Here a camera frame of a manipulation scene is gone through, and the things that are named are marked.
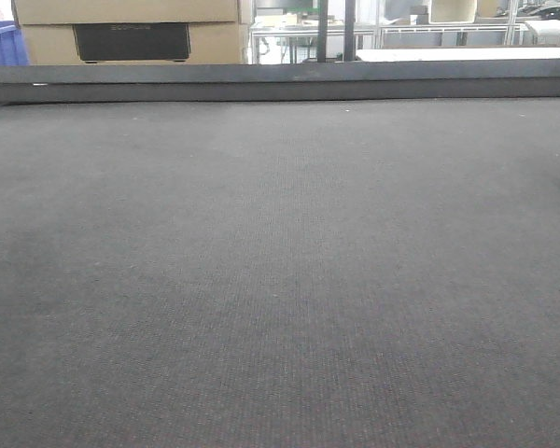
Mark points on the lower cardboard box black print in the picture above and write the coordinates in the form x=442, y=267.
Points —
x=127, y=44

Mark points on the white workbench table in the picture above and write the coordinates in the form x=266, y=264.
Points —
x=297, y=43

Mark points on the beige plastic tub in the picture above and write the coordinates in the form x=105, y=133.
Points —
x=452, y=11

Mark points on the upper cardboard box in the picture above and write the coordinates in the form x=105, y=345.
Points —
x=35, y=12

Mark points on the blue crate background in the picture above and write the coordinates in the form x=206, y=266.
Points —
x=13, y=51

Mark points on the black vertical post right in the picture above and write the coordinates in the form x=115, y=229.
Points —
x=350, y=9

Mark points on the black vertical post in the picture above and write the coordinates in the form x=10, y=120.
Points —
x=350, y=9
x=322, y=31

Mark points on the black vertical post left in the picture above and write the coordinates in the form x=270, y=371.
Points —
x=322, y=31

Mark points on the dark grey table rail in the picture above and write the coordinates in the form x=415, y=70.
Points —
x=308, y=82

